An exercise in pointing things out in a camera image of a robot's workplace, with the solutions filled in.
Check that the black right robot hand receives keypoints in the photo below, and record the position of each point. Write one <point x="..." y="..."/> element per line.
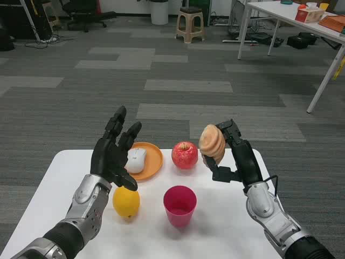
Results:
<point x="244" y="159"/>

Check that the beige plastic stool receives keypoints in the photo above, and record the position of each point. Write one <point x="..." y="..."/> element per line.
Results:
<point x="190" y="24"/>

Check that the yellow cup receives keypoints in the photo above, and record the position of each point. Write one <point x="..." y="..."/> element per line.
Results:
<point x="324" y="6"/>

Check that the orange plate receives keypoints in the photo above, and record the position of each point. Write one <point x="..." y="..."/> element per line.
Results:
<point x="153" y="162"/>

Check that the white side table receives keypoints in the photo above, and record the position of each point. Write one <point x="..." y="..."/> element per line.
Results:
<point x="291" y="24"/>

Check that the pink plastic cup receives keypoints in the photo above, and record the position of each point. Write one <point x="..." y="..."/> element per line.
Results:
<point x="180" y="206"/>

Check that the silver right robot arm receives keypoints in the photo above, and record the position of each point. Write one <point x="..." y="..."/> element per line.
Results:
<point x="283" y="224"/>

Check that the orange wooden tray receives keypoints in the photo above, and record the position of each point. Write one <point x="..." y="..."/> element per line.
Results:
<point x="333" y="22"/>

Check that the black case on floor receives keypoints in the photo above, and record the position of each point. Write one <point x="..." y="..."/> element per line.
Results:
<point x="264" y="38"/>

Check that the black bag on floor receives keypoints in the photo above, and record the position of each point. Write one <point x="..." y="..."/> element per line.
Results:
<point x="302" y="40"/>

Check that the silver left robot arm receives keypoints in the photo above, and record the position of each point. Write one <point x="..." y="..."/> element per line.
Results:
<point x="67" y="224"/>

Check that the black office chair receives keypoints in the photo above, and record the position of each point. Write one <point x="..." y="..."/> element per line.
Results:
<point x="86" y="16"/>

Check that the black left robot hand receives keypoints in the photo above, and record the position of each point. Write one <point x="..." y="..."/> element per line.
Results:
<point x="107" y="159"/>

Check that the white power strip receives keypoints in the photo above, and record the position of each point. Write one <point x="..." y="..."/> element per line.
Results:
<point x="49" y="40"/>

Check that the white metal rack leg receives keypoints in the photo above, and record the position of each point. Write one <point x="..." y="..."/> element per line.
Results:
<point x="30" y="19"/>

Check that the yellow lemon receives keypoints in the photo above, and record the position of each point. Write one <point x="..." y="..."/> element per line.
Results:
<point x="126" y="202"/>

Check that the red tissue box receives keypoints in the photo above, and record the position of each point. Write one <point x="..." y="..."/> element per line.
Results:
<point x="309" y="14"/>

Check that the white computer mouse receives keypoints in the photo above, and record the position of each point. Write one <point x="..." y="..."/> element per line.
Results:
<point x="136" y="160"/>

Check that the red apple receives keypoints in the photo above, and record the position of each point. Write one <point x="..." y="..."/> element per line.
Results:
<point x="185" y="155"/>

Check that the tan ridged bread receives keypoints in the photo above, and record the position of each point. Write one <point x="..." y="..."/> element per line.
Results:
<point x="212" y="143"/>

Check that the white trash bin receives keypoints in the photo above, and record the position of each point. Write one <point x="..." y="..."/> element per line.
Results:
<point x="159" y="12"/>

